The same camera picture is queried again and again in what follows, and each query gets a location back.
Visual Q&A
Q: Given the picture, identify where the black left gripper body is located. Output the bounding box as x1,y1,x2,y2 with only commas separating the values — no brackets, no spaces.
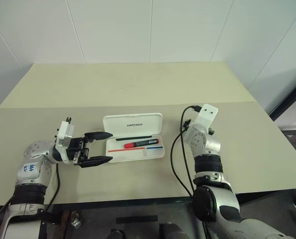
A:
67,135,90,166

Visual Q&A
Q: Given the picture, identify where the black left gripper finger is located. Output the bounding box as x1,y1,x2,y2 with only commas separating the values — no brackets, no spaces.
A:
83,131,114,144
78,155,114,169

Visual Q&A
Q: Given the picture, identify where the white plastic pencil case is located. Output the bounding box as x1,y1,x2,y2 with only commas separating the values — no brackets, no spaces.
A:
102,112,166,164

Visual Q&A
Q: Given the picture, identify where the red marker black cap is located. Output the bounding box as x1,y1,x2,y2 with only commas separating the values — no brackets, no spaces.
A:
124,138,161,148

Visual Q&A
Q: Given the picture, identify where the dark rounded shape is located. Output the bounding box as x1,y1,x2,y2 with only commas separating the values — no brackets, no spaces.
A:
110,229,127,239
159,222,184,239

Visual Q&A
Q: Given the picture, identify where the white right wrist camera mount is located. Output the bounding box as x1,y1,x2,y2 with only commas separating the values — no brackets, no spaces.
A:
190,103,219,130

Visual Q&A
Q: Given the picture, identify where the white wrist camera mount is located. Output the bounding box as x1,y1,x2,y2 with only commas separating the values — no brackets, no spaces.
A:
54,120,75,148
190,103,219,130

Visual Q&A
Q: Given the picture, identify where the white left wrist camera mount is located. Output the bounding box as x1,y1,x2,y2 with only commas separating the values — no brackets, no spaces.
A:
54,120,75,148

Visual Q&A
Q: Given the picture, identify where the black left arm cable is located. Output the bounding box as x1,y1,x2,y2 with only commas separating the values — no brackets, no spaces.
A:
45,161,62,213

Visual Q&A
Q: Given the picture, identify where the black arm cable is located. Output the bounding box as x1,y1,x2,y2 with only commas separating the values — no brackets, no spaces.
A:
170,105,202,199
45,161,62,213

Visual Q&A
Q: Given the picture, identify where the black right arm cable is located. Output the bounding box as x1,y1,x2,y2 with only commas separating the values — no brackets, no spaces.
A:
170,105,202,199

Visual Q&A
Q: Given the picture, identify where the rusty brown bracket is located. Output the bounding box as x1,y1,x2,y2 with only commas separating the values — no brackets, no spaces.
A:
60,210,86,229

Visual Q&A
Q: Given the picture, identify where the black window frame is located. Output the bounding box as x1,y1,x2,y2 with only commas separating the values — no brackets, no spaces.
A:
269,79,296,121

